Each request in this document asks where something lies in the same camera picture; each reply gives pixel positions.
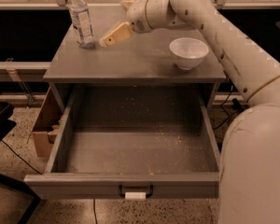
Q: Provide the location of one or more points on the white ceramic bowl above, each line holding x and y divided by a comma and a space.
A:
187, 53

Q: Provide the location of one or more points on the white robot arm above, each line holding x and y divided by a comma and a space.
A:
249, 176

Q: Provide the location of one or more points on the black stand at left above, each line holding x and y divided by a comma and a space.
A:
13, 204

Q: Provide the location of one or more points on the grey drawer cabinet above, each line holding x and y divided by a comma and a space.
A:
144, 58

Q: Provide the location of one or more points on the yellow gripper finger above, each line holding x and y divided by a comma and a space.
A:
119, 32
125, 4

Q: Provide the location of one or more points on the metal rail frame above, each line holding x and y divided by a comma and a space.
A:
104, 14

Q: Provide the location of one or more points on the brown cardboard box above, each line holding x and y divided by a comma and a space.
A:
46, 125

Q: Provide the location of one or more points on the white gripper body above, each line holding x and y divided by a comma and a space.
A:
136, 15

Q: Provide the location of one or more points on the clear plastic water bottle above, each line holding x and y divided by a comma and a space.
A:
81, 20

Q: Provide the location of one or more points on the open grey top drawer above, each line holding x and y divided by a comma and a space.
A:
137, 136

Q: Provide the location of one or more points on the black drawer handle with tag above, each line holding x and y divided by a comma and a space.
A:
135, 193

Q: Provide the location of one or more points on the black stand leg at right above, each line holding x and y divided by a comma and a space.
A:
236, 105

